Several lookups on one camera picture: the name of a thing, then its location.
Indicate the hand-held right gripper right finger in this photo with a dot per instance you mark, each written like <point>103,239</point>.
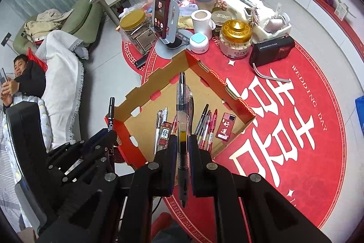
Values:
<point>194,157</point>

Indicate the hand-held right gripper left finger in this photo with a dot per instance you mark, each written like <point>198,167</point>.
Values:
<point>170,157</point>

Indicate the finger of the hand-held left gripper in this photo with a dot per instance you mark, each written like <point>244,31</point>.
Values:
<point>99,139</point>
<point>85,174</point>

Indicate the red lighter with gold print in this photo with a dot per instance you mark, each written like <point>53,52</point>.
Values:
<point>165,133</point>

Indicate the silver pen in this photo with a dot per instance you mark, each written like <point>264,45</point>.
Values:
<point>157,132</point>

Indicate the black marker pen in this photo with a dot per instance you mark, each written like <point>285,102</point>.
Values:
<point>111,112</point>

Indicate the pink grip pen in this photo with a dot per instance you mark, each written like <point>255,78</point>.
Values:
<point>206,125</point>

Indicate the clear red pen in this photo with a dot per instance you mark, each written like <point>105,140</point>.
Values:
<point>213,123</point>

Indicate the red cardboard box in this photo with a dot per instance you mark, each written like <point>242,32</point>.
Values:
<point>142,129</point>

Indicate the light blue pen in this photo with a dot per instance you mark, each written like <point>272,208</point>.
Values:
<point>165,116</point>

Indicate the thin black pen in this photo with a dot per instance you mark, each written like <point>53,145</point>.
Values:
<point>203,115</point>

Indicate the clear black pen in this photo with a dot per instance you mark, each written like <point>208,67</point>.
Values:
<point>182,106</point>

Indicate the white fringed blanket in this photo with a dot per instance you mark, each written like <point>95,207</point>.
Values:
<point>62,75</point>

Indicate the dark blue cloth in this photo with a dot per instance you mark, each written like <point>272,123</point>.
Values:
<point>176,233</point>

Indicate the small black device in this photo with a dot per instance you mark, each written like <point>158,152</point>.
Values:
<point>141,62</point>

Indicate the light blue round case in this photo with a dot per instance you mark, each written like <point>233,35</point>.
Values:
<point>199,42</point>

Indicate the yellow-lid plastic jar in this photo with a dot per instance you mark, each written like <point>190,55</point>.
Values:
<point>136,29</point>

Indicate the green sofa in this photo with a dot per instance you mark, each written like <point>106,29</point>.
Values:
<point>82,18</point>

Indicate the beige cloth pile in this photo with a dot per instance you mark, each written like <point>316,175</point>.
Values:
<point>48,19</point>

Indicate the gold-lid glass jar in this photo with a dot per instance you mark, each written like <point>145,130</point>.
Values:
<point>235,41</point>

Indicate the grey phone stand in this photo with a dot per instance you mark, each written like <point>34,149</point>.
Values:
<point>176,32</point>

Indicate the black radio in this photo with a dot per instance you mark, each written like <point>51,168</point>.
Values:
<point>271,52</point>

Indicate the round red printed mat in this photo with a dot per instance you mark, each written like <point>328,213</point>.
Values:
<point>327,163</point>

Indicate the dark glass jar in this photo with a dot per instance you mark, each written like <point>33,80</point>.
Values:
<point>220,23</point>

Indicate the red phone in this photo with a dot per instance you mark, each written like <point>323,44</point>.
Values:
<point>161,11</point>

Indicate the bunch of keys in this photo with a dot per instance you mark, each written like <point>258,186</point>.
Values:
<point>255,18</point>

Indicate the clear zip plastic bag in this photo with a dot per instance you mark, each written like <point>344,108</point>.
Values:
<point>193,1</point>

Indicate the blue plastic bag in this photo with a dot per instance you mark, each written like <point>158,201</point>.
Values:
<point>360,112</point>

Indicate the wall socket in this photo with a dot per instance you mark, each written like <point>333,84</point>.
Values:
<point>6,38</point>

